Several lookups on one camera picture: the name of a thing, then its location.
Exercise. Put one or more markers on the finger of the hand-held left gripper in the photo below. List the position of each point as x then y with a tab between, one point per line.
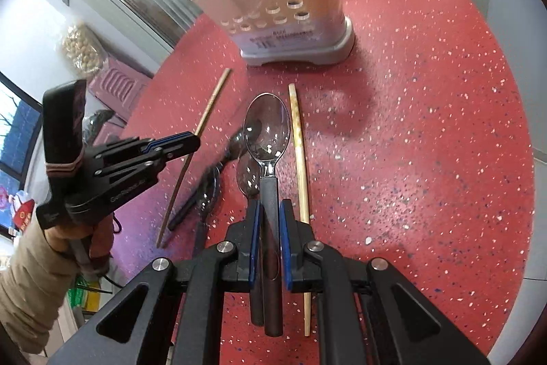
171	139
179	151

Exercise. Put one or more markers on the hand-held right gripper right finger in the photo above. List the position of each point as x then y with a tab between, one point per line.
285	254

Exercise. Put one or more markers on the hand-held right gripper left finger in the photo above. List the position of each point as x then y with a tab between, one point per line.
255	245

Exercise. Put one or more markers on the plain wooden chopstick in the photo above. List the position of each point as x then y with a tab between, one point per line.
209	112

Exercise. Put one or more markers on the yellow patterned wooden chopstick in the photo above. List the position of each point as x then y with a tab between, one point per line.
299	142

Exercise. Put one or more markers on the person's left forearm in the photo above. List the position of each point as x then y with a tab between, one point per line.
30	288

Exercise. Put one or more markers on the person's left hand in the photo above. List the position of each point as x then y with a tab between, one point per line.
60	239

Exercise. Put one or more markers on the pink plastic stool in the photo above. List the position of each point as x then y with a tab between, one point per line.
117	87

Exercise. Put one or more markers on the red packaged item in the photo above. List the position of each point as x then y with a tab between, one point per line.
19	206

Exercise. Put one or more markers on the bag of beige balls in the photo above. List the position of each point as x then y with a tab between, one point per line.
81	48

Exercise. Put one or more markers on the green package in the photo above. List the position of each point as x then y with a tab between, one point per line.
83	294

